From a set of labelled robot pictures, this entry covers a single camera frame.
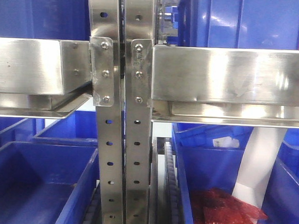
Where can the white paper strip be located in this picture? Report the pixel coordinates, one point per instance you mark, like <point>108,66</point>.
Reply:
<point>257,163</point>

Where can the upper left blue bin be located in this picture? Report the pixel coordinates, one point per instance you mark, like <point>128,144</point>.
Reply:
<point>45,19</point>

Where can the lower middle blue bin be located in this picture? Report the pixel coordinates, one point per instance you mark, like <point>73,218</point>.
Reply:
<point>208,156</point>

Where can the steel shelf beam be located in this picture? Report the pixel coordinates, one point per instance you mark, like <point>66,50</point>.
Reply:
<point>43,78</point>
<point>228,86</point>

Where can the steel shelf upright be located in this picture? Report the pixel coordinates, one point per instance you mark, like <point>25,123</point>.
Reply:
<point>105,24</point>
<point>140,16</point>

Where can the lower far right blue bin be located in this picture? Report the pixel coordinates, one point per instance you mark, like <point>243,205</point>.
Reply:
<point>281,201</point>

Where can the left steel shelf beam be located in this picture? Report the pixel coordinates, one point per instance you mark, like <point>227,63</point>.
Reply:
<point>43,78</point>

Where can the left steel shelf upright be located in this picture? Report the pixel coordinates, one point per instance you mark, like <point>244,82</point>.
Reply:
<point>105,24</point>

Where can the red plastic bags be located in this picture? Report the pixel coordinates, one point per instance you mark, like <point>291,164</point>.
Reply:
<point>215,206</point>

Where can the right steel shelf beam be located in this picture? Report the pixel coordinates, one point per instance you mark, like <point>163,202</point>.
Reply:
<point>228,86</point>

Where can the right steel shelf upright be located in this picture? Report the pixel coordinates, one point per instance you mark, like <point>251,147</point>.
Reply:
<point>140,16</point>

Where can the black roller rail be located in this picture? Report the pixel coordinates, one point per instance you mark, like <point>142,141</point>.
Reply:
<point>168,191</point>

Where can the lower left rear blue bin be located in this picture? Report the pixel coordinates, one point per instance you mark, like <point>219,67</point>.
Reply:
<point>78,129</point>

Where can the upper right blue bin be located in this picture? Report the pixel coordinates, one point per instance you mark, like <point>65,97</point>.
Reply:
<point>250,24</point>

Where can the blue bin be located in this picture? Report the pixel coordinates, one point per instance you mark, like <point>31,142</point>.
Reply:
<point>46,184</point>
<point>78,129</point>
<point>250,24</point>
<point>45,19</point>
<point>208,156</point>
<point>281,201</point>

